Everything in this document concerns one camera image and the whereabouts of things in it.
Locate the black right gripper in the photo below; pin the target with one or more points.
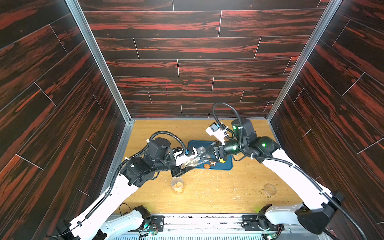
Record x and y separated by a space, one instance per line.
220 150

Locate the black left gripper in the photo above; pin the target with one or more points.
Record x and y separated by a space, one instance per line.
177 172

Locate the clear plastic jar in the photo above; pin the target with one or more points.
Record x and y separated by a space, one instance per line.
196 157

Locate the clear round jar lid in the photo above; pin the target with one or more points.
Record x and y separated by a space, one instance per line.
270 190

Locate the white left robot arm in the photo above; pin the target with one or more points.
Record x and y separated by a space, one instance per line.
163 152

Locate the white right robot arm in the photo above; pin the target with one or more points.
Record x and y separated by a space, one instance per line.
319 204

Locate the clear jar with yellow snacks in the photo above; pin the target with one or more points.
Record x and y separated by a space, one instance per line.
177 185

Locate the blue plastic tray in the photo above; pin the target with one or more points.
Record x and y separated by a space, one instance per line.
227 166

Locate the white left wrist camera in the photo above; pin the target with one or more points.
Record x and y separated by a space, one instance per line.
181 158

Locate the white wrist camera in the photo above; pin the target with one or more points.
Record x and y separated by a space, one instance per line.
215 130
181 158

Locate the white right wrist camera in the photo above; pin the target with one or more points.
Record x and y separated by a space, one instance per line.
215 130

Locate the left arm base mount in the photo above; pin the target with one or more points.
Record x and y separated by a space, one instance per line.
151 224

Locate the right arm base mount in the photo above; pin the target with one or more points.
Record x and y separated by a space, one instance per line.
258 223

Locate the aluminium corner post right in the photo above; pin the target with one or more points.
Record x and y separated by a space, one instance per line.
320 28

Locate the aluminium corner post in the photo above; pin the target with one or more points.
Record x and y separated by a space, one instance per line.
92 44
320 28

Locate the aluminium corner post left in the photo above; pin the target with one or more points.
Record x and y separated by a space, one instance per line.
92 44

